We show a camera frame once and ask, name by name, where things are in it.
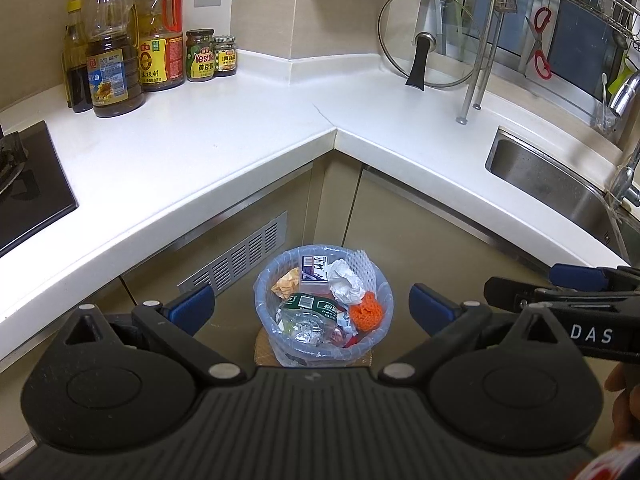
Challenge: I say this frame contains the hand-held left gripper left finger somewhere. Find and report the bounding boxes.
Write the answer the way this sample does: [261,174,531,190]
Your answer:
[62,282,247,386]

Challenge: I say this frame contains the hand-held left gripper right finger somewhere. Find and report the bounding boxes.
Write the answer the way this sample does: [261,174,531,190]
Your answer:
[377,282,563,386]

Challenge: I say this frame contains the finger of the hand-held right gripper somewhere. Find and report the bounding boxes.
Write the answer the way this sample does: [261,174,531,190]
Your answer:
[547,263,640,292]
[484,276,640,309]

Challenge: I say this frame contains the orange mesh net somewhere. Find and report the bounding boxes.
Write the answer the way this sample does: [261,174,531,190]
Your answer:
[348,291,387,333]

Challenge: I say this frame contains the blue wastebasket with clear liner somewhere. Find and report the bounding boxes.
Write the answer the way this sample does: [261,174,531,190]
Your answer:
[252,244,395,367]

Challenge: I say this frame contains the white foam fruit net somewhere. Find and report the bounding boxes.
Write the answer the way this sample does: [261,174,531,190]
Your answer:
[344,248,377,295]

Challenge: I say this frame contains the white tissue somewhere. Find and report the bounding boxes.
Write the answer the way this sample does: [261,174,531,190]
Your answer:
[326,258,367,307]

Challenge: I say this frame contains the orange snack wrapper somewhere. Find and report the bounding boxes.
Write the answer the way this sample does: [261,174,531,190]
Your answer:
[270,267,302,302]

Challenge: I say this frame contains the crushed clear bottle green label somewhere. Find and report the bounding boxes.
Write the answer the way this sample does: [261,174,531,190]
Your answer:
[272,291,348,356]

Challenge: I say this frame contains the translucent box with printed label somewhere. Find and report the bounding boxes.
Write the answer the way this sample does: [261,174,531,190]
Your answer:
[299,254,330,286]

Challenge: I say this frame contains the person's right hand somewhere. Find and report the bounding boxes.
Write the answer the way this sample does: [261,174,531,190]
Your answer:
[603,359,640,453]

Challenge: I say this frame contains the silver cabinet vent grille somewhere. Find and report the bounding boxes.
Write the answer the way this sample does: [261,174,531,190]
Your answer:
[177,211,289,295]

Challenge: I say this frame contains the small chrome tap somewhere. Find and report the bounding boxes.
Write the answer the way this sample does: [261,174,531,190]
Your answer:
[604,137,640,211]

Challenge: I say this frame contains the stainless steel sink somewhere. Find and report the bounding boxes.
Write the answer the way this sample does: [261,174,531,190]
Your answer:
[484,126,640,261]

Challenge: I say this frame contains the red white printed clothing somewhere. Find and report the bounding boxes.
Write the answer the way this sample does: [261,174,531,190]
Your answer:
[575,442,640,480]

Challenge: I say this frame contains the chrome kitchen faucet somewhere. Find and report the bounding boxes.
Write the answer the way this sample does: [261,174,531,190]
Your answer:
[607,71,640,118]

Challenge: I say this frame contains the black gas stove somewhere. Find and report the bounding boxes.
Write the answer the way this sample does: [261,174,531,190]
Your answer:
[0,120,80,258]

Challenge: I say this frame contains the green cloth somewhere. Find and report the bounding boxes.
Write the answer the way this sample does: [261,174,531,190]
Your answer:
[612,57,640,93]

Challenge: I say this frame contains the large oil bottle blue label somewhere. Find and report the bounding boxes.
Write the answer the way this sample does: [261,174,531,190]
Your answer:
[85,0,147,119]

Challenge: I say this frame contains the glass jar green label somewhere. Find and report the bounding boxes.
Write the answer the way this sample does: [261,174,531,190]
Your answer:
[185,29,216,83]

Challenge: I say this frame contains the small jar checkered lid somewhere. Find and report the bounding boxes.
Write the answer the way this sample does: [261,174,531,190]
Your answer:
[213,35,238,77]

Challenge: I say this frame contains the slim dark sauce bottle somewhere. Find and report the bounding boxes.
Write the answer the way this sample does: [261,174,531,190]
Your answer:
[62,0,93,113]

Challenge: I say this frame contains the upright cutting board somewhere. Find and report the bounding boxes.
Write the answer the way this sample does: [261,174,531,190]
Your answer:
[430,0,463,56]

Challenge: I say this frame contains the red handled scissors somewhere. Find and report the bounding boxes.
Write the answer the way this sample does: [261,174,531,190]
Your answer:
[525,6,553,81]

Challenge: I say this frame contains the glass pot lid black handle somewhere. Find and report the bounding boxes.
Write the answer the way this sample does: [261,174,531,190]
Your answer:
[377,0,483,92]

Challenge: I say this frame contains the large oil bottle orange handle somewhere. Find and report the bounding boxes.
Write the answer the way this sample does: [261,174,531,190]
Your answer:
[136,0,186,93]

